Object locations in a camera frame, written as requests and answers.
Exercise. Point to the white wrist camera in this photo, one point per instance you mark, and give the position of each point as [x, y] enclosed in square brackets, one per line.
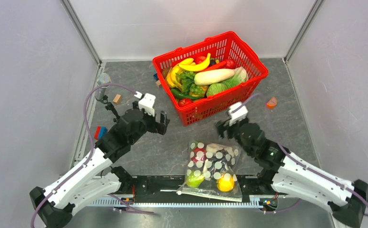
[146, 102]
[237, 112]

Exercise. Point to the white long squash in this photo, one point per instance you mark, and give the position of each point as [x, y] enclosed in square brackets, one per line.
[213, 76]

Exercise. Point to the green grape bunch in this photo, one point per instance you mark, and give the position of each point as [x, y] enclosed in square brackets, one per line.
[198, 90]

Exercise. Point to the red chili pepper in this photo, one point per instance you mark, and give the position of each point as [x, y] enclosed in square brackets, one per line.
[216, 66]

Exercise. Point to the pale green cabbage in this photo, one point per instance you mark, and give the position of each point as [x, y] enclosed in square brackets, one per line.
[239, 77]

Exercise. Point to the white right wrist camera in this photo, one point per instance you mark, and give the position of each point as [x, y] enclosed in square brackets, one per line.
[237, 112]

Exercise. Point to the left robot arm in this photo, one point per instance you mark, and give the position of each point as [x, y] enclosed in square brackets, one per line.
[60, 201]

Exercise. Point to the purple eggplant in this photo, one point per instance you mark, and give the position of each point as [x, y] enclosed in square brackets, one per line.
[217, 167]

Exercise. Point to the dark green cucumber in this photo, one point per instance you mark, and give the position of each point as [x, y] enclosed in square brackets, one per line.
[181, 95]

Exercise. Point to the red plastic basket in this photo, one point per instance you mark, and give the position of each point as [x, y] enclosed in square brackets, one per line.
[227, 45]

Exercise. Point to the black mini tripod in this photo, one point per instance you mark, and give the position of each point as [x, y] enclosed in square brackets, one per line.
[110, 107]

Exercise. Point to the yellow lemon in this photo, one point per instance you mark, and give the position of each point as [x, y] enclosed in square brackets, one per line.
[226, 183]

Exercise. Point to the green lettuce leaf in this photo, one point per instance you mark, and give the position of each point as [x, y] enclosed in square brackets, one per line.
[186, 79]

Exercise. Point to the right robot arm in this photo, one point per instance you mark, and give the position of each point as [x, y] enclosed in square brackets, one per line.
[285, 172]

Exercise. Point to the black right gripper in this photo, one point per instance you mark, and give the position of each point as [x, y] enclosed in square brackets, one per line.
[221, 127]

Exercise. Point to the orange slice toy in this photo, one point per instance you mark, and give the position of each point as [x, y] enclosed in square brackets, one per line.
[272, 103]

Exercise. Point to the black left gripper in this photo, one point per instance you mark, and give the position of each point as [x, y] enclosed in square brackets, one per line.
[157, 127]

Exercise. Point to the red blue toy brick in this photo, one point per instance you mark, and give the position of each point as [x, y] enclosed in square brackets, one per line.
[100, 131]

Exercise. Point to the yellow banana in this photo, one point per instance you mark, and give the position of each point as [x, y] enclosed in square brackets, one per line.
[172, 80]
[198, 67]

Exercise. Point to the wooden block behind basket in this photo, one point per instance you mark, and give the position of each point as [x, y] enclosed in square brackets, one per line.
[158, 84]

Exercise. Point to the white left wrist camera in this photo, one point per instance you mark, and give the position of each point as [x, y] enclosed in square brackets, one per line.
[146, 102]

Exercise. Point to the clear zip top bag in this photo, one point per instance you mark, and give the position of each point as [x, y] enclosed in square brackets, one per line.
[208, 188]

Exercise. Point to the white garlic bulb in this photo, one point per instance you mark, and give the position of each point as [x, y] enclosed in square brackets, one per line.
[213, 148]

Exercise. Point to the green lime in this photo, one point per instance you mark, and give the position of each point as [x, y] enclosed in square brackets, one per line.
[194, 181]

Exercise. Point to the red apple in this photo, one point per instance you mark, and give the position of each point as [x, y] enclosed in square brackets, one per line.
[199, 59]
[198, 155]
[229, 64]

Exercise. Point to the small wooden block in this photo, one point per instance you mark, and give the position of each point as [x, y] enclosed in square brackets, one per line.
[117, 99]

